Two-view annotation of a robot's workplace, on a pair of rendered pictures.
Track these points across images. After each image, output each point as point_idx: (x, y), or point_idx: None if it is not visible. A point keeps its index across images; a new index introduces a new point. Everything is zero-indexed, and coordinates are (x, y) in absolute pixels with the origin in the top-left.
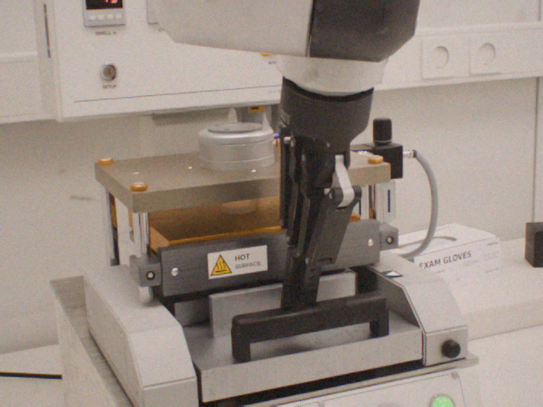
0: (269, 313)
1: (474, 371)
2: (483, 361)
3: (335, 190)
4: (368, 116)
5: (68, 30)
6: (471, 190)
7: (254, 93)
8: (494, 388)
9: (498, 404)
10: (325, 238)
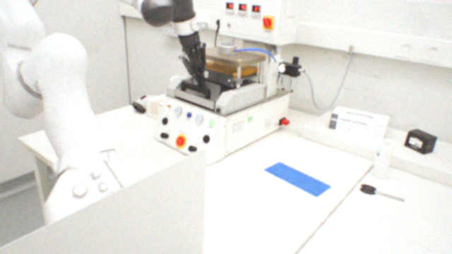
0: (186, 82)
1: (224, 119)
2: (321, 152)
3: (179, 56)
4: (188, 41)
5: (222, 13)
6: (420, 111)
7: (260, 39)
8: (302, 155)
9: (292, 156)
10: (186, 68)
